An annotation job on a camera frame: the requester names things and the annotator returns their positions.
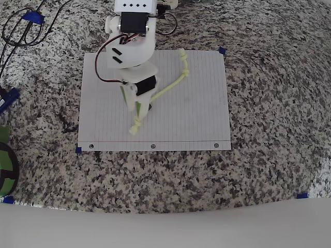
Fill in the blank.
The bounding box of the yellow knotted rope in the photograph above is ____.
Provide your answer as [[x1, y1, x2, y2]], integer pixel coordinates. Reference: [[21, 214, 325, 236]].
[[128, 49, 190, 135]]

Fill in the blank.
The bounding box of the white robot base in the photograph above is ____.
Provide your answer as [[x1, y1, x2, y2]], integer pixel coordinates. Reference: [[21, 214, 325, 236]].
[[157, 0, 179, 20]]

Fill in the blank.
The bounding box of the lined white paper sheet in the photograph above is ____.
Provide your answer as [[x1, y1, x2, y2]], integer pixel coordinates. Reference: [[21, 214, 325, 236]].
[[77, 50, 232, 152]]

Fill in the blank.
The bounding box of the blue USB hub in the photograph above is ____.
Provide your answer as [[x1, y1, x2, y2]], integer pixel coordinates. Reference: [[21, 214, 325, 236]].
[[0, 86, 21, 114]]

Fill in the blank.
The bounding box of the red black servo wire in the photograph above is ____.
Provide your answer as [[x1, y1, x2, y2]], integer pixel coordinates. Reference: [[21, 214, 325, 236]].
[[94, 35, 138, 84]]

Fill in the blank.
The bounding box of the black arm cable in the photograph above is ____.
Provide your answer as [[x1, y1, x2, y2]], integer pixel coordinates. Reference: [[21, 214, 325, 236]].
[[155, 12, 178, 36]]

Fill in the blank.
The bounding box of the green and black camera mount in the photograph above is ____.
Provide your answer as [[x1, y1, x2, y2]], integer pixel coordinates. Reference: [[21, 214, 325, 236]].
[[0, 125, 20, 198]]

